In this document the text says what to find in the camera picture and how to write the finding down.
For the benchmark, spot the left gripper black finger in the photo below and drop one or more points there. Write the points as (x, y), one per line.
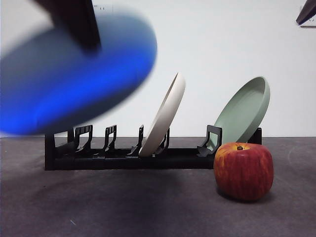
(74, 22)

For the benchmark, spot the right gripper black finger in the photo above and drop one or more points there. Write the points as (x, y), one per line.
(308, 12)

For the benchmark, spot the blue plate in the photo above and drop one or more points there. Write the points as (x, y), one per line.
(74, 86)

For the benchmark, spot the red apple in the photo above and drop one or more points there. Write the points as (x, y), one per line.
(243, 172)

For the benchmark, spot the green plate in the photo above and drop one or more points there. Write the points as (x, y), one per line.
(243, 111)

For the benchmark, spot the beige plate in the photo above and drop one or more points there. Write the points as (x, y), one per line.
(165, 116)

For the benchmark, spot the black plate rack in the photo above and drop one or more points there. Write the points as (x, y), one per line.
(172, 161)

